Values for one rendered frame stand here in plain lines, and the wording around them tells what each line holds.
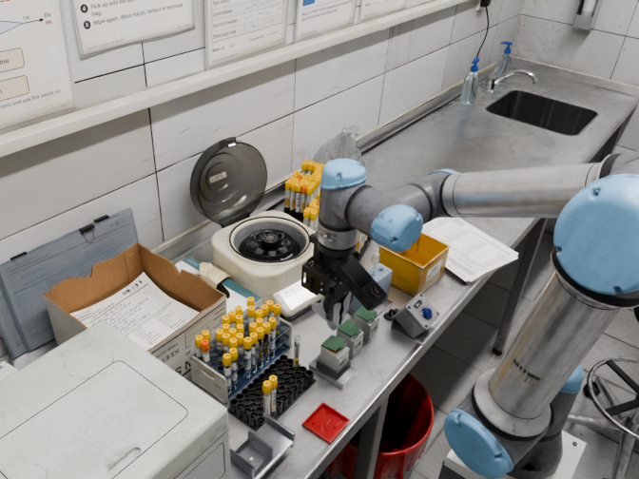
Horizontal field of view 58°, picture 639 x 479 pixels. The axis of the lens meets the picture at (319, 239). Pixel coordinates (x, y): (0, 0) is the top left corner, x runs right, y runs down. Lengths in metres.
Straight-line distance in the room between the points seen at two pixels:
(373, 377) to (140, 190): 0.69
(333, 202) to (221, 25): 0.63
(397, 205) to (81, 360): 0.52
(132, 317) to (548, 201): 0.87
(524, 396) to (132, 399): 0.53
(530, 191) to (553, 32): 2.48
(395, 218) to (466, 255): 0.77
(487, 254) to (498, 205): 0.77
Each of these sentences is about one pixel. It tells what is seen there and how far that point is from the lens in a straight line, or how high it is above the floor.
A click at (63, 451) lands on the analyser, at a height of 1.18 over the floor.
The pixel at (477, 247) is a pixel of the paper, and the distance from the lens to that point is 1.70.
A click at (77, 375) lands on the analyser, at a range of 0.89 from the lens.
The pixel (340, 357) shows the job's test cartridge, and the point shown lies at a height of 0.94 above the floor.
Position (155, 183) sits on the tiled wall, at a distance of 1.45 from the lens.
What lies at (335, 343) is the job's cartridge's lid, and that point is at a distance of 1.21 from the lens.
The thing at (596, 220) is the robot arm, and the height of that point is 1.50.
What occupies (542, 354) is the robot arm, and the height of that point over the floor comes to 1.29.
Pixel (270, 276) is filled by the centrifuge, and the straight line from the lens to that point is 1.33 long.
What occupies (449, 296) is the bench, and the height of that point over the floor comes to 0.87.
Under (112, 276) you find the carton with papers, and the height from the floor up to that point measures 0.98.
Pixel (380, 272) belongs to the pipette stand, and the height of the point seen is 0.97.
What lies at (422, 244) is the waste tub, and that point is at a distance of 1.56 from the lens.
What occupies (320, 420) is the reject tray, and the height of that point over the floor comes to 0.88.
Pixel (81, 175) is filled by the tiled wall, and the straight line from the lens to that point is 1.32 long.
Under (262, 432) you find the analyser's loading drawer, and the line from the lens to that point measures 1.12.
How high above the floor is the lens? 1.81
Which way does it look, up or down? 34 degrees down
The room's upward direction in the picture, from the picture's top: 4 degrees clockwise
